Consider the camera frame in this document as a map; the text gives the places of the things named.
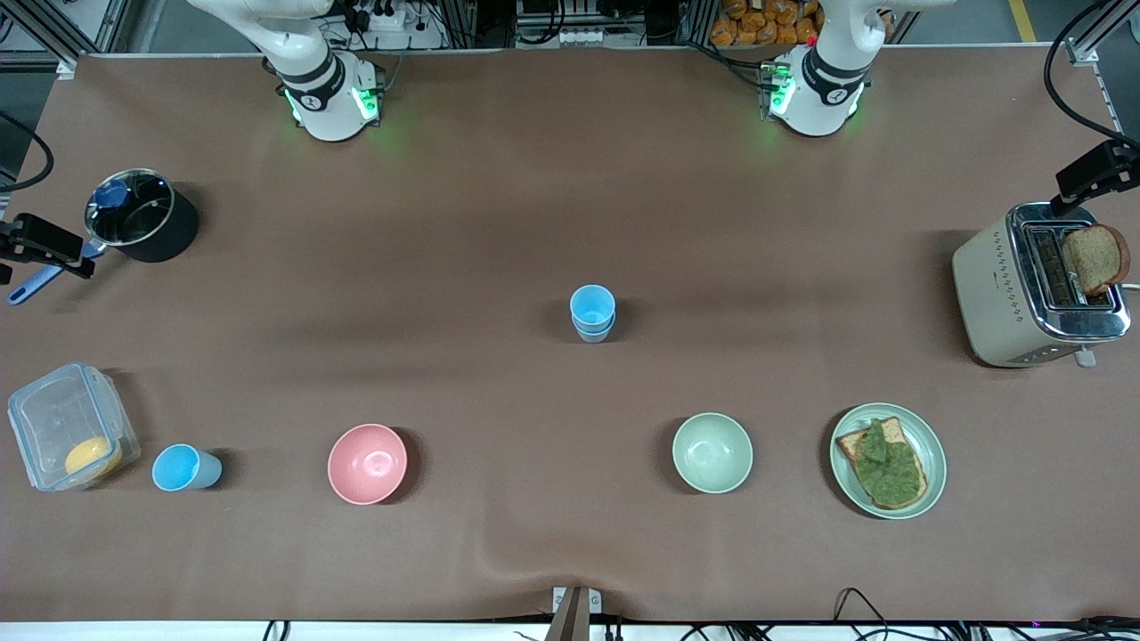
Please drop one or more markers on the blue cup holding white paper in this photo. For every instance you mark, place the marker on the blue cup holding white paper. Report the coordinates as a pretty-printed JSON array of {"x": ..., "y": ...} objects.
[{"x": 594, "y": 336}]

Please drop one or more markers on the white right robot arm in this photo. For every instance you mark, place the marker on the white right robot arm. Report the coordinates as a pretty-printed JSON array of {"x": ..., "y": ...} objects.
[{"x": 321, "y": 89}]

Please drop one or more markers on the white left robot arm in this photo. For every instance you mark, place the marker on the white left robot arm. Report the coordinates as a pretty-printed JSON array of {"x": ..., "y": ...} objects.
[{"x": 824, "y": 89}]

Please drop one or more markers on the small blue object in saucepan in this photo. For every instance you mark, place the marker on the small blue object in saucepan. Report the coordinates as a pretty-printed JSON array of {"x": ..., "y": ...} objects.
[{"x": 111, "y": 193}]

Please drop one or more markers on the brown bread slice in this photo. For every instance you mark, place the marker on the brown bread slice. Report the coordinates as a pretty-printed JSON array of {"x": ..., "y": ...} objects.
[{"x": 1095, "y": 258}]

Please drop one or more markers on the beige and chrome toaster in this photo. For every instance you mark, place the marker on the beige and chrome toaster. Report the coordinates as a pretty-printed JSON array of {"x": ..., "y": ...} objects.
[{"x": 989, "y": 294}]

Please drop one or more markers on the clear plastic lidded container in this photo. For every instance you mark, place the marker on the clear plastic lidded container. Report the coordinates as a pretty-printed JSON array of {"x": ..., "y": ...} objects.
[{"x": 62, "y": 418}]

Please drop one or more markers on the yellow round sponge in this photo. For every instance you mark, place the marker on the yellow round sponge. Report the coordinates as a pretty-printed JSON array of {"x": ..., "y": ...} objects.
[{"x": 92, "y": 457}]

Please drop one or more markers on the pale green plate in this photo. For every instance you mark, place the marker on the pale green plate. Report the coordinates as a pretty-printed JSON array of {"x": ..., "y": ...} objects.
[{"x": 932, "y": 436}]

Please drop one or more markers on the green lettuce leaf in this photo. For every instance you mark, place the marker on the green lettuce leaf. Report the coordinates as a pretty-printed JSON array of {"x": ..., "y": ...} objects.
[{"x": 886, "y": 467}]

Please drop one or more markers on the toast slice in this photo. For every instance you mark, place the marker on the toast slice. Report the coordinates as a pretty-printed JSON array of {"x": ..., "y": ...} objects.
[{"x": 850, "y": 442}]

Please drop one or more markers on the bag of orange snacks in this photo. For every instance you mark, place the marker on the bag of orange snacks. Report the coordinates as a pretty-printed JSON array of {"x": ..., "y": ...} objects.
[{"x": 766, "y": 22}]

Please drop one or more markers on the pink bowl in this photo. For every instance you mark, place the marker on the pink bowl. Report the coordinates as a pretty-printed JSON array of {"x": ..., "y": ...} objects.
[{"x": 367, "y": 463}]

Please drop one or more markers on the brown table cover mat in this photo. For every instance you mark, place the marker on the brown table cover mat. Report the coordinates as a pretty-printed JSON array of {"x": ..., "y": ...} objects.
[{"x": 445, "y": 223}]

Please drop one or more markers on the white power strip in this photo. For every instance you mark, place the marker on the white power strip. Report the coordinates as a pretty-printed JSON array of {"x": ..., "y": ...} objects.
[
  {"x": 583, "y": 37},
  {"x": 378, "y": 16}
]

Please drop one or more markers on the pale green bowl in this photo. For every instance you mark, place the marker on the pale green bowl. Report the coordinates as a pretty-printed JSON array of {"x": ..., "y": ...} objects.
[{"x": 712, "y": 452}]

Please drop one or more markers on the aluminium frame profile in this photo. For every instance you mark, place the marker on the aluminium frame profile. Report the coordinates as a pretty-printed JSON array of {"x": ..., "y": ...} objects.
[
  {"x": 116, "y": 22},
  {"x": 1104, "y": 31}
]

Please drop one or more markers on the metal table clamp bracket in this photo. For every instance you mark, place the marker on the metal table clamp bracket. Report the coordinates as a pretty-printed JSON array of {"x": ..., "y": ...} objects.
[{"x": 577, "y": 614}]

